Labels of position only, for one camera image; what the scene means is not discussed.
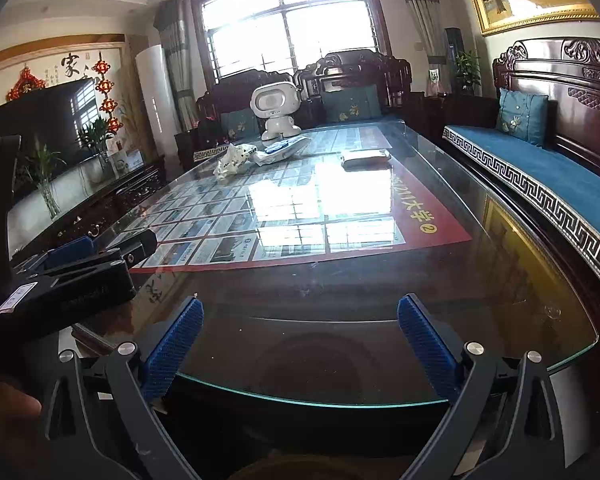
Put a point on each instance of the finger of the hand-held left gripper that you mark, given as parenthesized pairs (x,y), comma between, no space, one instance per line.
(67,252)
(130,250)

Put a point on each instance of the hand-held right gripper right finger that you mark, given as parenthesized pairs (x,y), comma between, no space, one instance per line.
(427,347)

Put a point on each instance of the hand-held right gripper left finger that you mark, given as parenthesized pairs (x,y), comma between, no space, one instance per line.
(175,345)

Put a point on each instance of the person's left hand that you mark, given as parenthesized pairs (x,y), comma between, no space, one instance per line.
(5,405)

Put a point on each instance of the dark wooden media cabinet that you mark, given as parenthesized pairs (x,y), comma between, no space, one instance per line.
(105,200)

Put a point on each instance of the green plant in glass vase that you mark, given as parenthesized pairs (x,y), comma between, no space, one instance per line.
(45,180)

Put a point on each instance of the clear round table bumper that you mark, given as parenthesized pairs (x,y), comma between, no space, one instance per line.
(550,311)

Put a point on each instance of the black flat television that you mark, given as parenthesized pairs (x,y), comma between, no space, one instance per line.
(55,125)

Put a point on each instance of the white printed plastic bag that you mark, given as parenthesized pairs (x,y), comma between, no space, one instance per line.
(235,157)

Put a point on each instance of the photo poster under glass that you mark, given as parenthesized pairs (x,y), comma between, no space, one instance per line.
(280,240)

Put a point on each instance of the white tower air conditioner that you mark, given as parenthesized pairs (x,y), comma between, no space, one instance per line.
(155,100)

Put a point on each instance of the teal embroidered cushion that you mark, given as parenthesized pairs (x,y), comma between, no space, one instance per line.
(240,125)
(352,105)

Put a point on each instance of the white and blue package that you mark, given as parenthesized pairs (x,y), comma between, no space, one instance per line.
(280,151)

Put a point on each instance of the carved dark wooden armchair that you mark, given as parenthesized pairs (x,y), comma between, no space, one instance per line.
(230,95)
(355,67)

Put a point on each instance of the patterned curtain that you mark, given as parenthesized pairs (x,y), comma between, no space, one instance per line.
(420,5)
(177,60)

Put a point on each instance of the white robot toy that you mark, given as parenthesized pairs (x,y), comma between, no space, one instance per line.
(272,100)

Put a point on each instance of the blue sofa seat cushion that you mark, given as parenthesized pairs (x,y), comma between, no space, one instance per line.
(540,165)

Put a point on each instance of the dark wooden side table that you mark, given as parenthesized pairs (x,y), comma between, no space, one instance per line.
(460,110)

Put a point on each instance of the blue embroidered cushion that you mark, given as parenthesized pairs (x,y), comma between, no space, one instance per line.
(522,117)

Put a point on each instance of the small green white box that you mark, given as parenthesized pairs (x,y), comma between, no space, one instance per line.
(434,82)

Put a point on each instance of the large window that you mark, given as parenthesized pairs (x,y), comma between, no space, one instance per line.
(280,25)

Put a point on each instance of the green potted plant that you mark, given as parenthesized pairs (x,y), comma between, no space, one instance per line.
(467,67)

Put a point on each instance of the carved dark wooden sofa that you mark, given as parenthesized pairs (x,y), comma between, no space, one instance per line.
(580,80)

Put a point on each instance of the red knot wall ornament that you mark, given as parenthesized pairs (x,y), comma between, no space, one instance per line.
(26,85)

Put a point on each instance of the calligraphy wall mural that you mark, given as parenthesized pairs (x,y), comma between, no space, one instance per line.
(55,65)

